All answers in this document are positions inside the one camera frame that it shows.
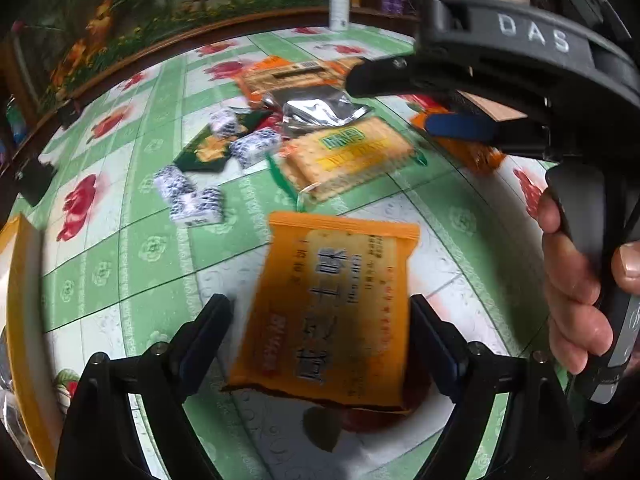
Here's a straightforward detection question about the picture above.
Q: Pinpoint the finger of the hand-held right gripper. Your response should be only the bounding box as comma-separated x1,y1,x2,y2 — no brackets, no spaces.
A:
425,111,552,159
346,55,451,98

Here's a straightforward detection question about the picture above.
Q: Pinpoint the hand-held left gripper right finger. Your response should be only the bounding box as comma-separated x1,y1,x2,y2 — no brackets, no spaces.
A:
407,294,583,480

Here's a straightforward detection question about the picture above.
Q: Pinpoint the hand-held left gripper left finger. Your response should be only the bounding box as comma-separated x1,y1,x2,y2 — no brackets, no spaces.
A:
54,292,236,480

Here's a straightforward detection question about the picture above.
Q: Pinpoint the silver foil packet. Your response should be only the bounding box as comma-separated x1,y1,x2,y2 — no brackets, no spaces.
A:
282,94,375,137

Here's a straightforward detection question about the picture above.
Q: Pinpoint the large clear cracker packet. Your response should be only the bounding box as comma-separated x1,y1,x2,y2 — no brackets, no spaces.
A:
267,119,428,211

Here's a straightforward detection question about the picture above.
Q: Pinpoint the plain orange snack packet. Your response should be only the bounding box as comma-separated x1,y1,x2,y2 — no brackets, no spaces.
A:
222,211,421,413

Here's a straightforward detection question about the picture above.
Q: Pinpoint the yellow cardboard box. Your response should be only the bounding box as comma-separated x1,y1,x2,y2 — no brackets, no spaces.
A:
0,212,63,478

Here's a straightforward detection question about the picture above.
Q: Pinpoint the dark green cracker packet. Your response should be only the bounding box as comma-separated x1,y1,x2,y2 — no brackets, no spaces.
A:
172,109,273,175

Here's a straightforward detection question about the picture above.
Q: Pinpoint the person's right hand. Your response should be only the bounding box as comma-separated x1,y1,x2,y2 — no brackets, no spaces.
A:
537,190,640,376

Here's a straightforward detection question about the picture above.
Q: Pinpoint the small clear cracker packet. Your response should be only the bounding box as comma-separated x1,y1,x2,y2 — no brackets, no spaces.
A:
320,57,366,86

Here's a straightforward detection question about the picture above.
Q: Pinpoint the white spray bottle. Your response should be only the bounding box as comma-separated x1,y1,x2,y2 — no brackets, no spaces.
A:
328,0,354,32

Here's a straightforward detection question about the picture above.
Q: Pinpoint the green fruit print tablecloth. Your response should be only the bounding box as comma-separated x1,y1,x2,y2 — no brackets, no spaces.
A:
0,25,571,480

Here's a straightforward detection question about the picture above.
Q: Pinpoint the orange packet with black stripe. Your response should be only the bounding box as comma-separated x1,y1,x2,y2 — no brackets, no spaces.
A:
234,56,351,107

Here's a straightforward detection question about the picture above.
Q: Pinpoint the blue white wrapped candy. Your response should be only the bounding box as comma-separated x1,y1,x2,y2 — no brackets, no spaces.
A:
170,186,224,226
229,127,282,168
152,166,197,206
209,108,240,137

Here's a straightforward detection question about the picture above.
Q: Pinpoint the large dark metal tin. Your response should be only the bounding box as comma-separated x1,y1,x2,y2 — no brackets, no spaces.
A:
17,157,58,208

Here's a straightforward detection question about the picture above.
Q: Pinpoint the small dark metal tin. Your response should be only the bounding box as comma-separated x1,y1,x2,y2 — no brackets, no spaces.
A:
56,100,83,130

